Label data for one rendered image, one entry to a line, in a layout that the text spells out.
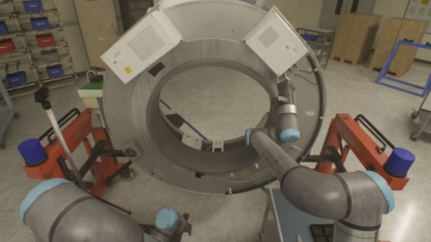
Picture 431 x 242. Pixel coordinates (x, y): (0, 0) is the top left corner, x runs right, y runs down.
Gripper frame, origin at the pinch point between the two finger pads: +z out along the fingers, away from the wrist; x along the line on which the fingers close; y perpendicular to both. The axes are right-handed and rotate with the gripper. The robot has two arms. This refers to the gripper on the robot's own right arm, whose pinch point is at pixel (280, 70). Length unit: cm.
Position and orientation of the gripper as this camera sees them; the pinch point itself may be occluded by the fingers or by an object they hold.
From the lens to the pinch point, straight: 117.4
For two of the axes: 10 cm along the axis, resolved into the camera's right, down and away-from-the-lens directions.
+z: 0.4, -9.2, 3.9
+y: 8.2, 2.5, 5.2
